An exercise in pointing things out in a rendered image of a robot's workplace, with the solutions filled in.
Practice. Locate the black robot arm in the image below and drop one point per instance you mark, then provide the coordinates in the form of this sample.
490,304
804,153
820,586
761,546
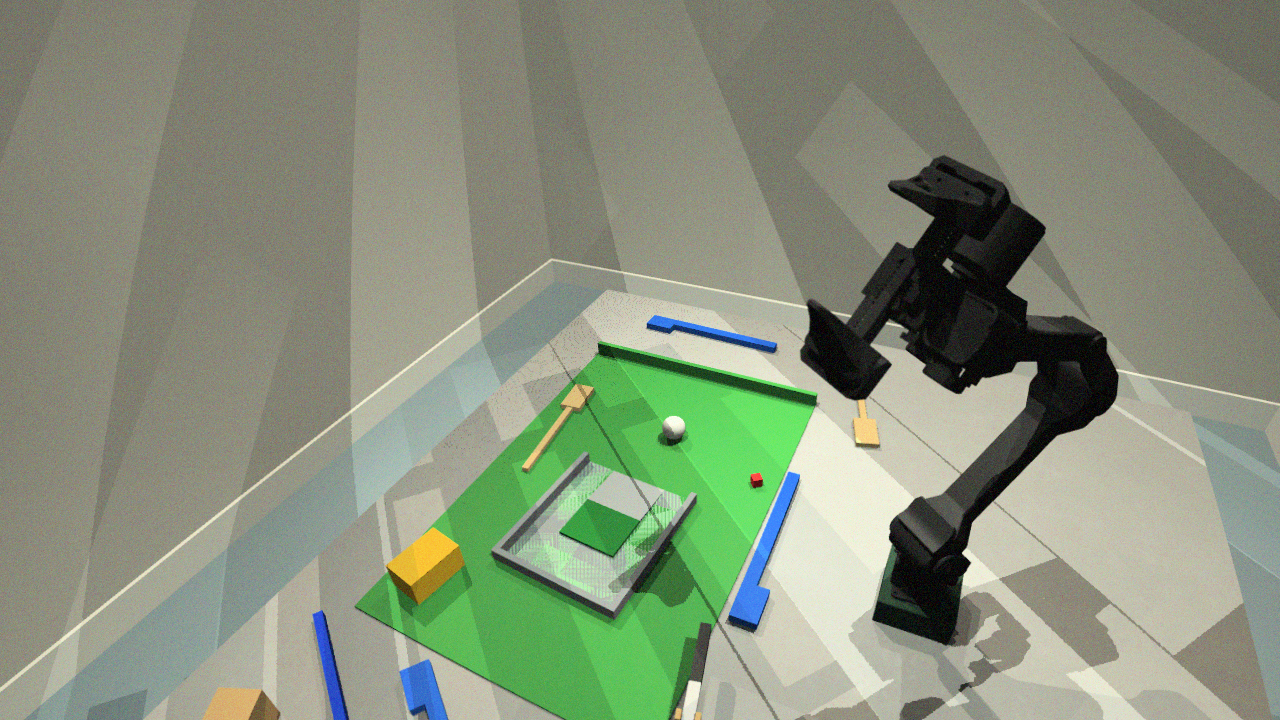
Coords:
982,326

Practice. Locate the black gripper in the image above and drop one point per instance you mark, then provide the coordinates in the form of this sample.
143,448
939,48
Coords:
906,288

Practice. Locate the white golf ball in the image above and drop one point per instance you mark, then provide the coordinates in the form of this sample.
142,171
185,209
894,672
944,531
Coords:
673,427

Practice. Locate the green flat mat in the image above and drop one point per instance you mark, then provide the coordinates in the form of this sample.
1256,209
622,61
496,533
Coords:
554,651

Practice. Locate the blue long bar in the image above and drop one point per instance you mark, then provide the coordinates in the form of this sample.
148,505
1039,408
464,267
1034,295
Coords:
336,699

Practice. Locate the blue l-shaped bar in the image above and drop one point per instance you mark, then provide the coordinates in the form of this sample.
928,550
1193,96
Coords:
751,599
421,691
667,325

